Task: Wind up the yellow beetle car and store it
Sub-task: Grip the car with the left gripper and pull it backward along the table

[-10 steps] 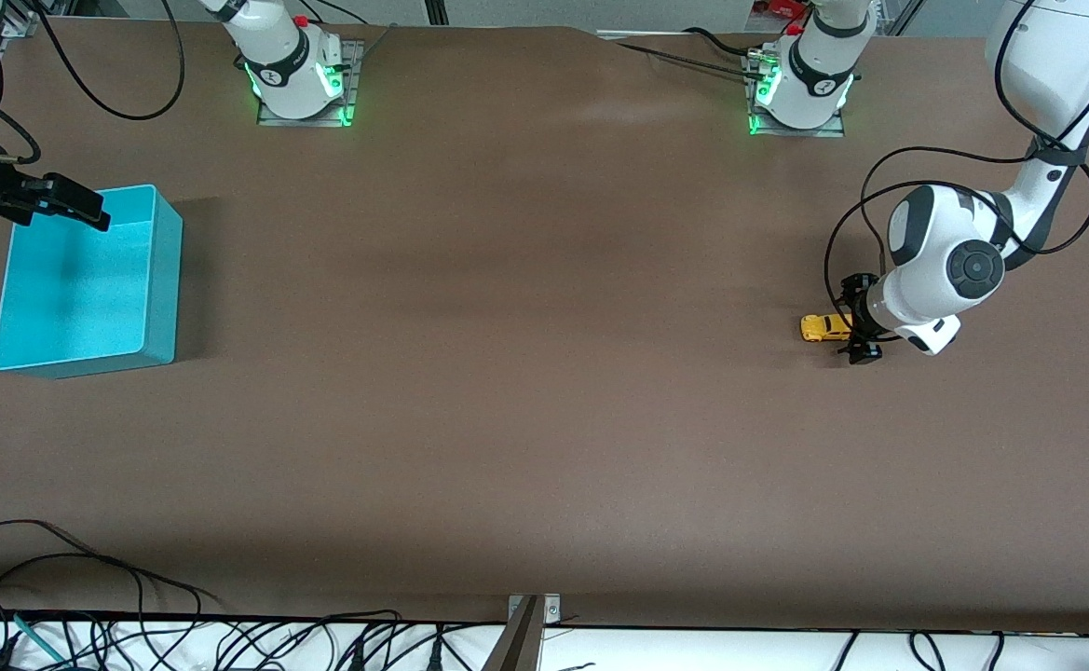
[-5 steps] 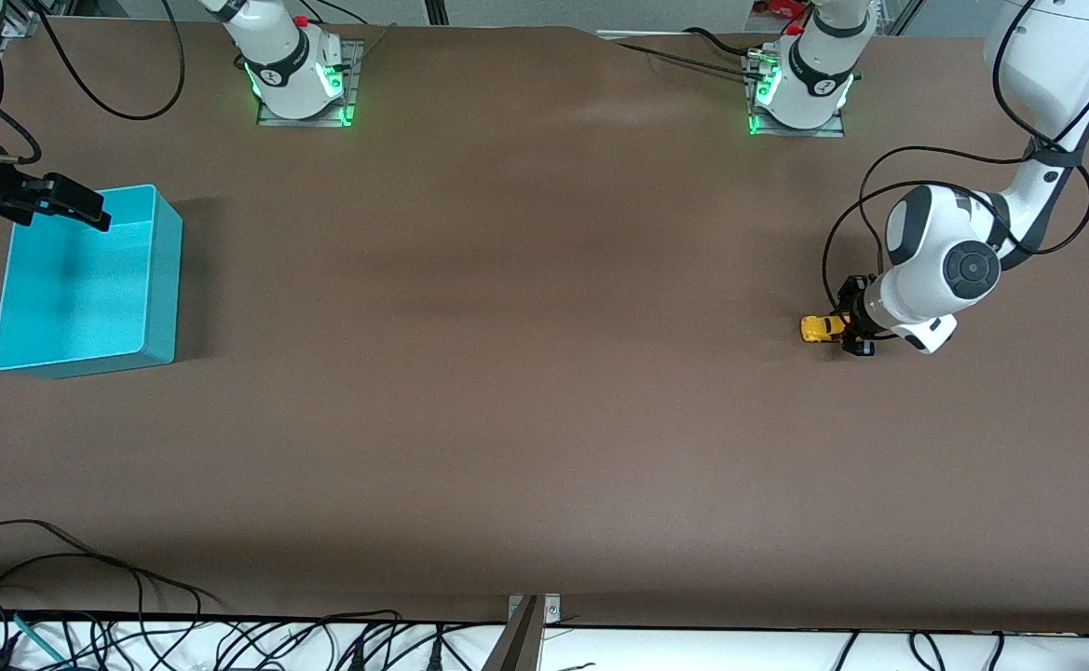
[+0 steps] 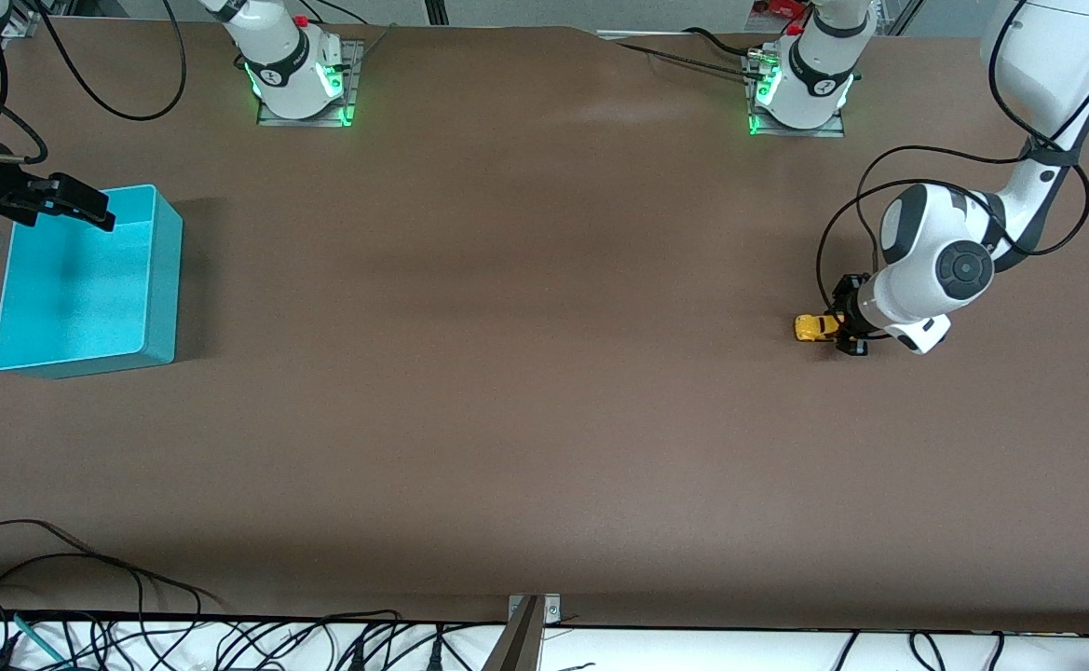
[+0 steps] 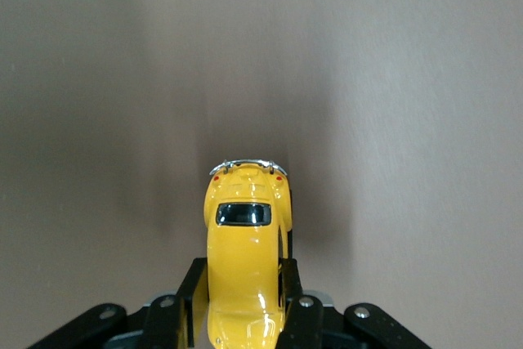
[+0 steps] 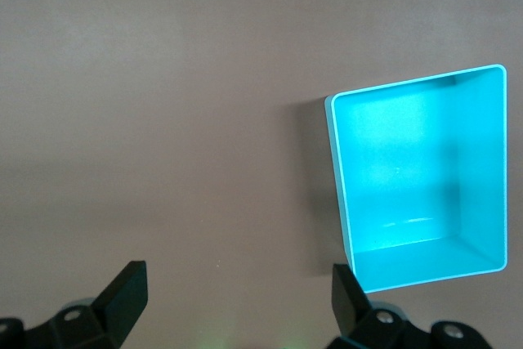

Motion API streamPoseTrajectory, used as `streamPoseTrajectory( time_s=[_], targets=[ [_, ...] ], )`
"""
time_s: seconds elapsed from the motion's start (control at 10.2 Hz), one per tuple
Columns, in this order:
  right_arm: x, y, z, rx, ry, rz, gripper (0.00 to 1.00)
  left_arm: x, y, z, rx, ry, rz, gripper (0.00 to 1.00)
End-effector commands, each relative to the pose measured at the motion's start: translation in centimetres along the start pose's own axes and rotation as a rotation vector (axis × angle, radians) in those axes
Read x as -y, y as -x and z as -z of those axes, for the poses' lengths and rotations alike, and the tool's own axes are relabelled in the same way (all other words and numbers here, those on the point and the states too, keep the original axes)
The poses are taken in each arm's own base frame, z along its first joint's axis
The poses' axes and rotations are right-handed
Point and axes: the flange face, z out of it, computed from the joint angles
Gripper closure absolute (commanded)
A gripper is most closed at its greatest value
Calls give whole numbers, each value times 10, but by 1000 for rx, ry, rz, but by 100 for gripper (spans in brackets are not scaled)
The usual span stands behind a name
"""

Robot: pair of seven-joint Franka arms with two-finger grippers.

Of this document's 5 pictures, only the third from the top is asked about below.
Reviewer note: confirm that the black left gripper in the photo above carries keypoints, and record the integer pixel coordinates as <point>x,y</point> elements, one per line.
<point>850,308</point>

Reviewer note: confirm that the yellow beetle toy car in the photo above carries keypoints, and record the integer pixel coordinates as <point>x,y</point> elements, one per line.
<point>814,327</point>

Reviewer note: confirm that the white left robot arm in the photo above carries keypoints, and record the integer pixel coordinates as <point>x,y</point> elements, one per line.
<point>935,242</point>

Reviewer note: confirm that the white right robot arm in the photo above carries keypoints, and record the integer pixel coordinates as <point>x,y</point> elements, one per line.
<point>283,65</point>

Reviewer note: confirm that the turquoise plastic storage bin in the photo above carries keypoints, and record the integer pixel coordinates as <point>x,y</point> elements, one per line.
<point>78,280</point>

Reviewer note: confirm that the red background object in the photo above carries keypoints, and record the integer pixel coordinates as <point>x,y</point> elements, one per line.
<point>780,7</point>

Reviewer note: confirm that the aluminium frame profile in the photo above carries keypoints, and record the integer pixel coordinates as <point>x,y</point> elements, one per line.
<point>15,28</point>
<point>900,14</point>

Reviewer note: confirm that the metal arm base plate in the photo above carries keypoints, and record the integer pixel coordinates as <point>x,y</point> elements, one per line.
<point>274,120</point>
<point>833,132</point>

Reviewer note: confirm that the small metal bracket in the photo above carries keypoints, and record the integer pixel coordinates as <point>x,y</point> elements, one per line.
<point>551,608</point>

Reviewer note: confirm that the black frame post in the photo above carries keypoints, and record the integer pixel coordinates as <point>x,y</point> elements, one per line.
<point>437,11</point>

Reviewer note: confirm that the dark camera mount post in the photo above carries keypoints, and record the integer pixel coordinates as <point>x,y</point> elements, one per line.
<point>516,648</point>

